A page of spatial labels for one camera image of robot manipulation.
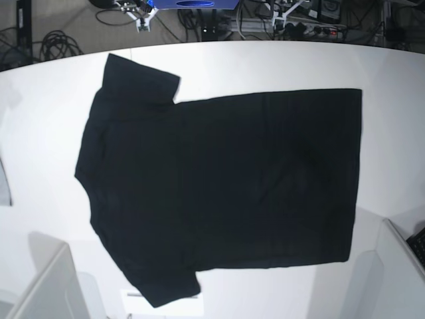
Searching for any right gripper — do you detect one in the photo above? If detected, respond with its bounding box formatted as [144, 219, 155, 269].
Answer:
[113, 0, 156, 20]

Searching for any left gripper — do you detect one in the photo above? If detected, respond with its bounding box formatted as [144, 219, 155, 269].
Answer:
[272, 0, 305, 20]

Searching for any black T-shirt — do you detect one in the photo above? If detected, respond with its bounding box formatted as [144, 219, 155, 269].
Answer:
[75, 54, 362, 308]

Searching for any blue box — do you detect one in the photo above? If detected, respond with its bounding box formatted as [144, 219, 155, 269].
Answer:
[153, 0, 239, 10]

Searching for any white power strip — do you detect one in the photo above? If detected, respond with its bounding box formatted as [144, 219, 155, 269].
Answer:
[226, 18, 347, 39]

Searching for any black keyboard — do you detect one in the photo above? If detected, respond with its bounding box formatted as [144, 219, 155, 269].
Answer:
[406, 229, 425, 265]

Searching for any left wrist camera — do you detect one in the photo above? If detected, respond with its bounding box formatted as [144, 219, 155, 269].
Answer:
[271, 17, 286, 31]

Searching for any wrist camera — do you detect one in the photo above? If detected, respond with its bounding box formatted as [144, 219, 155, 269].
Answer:
[271, 17, 286, 31]
[136, 20, 150, 33]

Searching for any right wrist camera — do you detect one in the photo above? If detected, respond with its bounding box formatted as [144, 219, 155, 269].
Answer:
[136, 20, 150, 33]

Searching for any coiled black cable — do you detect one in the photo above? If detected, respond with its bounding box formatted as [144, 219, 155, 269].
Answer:
[39, 30, 82, 62]

